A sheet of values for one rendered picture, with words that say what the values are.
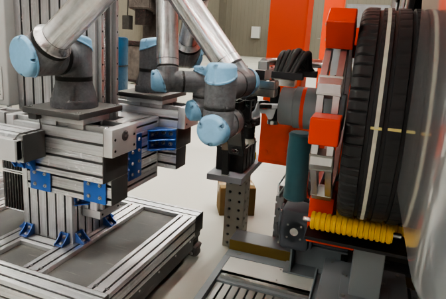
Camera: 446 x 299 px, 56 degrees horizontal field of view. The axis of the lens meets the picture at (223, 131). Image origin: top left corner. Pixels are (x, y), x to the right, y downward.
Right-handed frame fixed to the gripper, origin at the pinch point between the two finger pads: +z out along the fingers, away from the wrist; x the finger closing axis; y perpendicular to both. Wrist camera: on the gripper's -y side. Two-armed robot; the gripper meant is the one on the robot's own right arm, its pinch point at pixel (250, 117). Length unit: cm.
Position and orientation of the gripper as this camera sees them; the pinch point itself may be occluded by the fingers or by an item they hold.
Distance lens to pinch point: 130.8
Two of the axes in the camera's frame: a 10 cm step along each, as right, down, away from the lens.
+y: 0.6, -9.7, -2.2
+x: -9.4, -1.3, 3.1
